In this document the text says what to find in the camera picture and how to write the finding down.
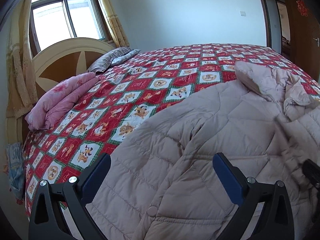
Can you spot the beige curtain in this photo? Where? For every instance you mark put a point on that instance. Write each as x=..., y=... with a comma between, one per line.
x=20, y=68
x=113, y=23

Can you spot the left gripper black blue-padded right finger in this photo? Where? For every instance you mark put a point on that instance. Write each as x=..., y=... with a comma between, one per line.
x=276, y=218

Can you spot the window with dark frame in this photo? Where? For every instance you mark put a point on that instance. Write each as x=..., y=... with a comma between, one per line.
x=52, y=21

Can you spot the pink folded blanket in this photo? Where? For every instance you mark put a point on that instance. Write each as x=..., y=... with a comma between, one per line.
x=55, y=103

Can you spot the striped grey pillow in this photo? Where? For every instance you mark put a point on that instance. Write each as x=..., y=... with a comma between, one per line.
x=112, y=58

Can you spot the blue printed bag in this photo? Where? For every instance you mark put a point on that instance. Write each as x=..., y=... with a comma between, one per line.
x=15, y=164

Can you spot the cream and brown headboard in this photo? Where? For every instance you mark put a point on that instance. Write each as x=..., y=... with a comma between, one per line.
x=65, y=59

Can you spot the left beige curtain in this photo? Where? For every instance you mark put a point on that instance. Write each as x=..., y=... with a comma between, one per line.
x=20, y=68

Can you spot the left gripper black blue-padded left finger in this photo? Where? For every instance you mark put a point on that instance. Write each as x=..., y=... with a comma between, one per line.
x=47, y=220

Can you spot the brown door frame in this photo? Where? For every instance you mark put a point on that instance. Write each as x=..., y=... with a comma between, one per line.
x=267, y=23

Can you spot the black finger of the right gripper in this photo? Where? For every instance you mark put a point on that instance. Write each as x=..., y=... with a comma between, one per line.
x=312, y=171

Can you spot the right beige curtain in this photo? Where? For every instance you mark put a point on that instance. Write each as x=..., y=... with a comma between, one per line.
x=113, y=23

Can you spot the red patterned bed sheet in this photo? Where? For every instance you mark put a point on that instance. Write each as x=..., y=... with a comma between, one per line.
x=129, y=93

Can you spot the red paper door decoration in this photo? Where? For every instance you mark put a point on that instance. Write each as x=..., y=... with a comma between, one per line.
x=303, y=10

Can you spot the brown wooden door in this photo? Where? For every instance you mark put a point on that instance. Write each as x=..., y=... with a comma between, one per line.
x=304, y=50

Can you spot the silver door handle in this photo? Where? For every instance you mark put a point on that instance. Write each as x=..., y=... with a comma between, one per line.
x=317, y=41

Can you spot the pale pink quilted puffer jacket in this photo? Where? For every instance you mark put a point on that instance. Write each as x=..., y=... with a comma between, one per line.
x=162, y=185

